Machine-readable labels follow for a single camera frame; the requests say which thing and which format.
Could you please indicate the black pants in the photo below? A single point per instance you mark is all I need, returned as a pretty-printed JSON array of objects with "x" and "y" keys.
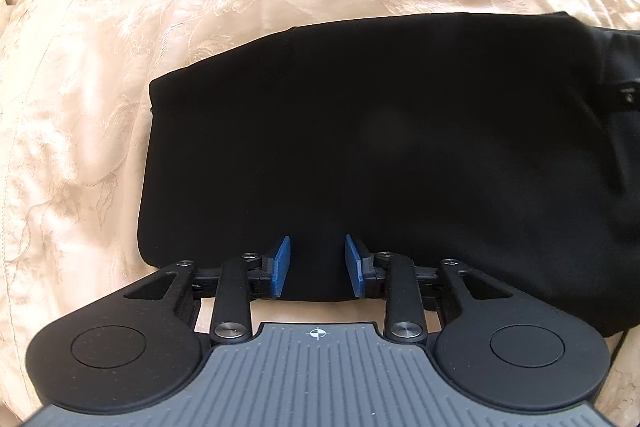
[{"x": 375, "y": 132}]

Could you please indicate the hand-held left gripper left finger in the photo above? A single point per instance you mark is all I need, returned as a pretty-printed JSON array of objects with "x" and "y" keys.
[{"x": 281, "y": 264}]

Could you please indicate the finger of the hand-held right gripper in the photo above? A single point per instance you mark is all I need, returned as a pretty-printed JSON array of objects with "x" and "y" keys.
[{"x": 617, "y": 72}]

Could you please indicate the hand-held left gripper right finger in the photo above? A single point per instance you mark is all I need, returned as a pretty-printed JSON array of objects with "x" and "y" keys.
[{"x": 354, "y": 264}]

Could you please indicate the cream embroidered bedspread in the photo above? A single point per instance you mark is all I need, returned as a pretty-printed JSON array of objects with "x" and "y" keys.
[{"x": 150, "y": 7}]

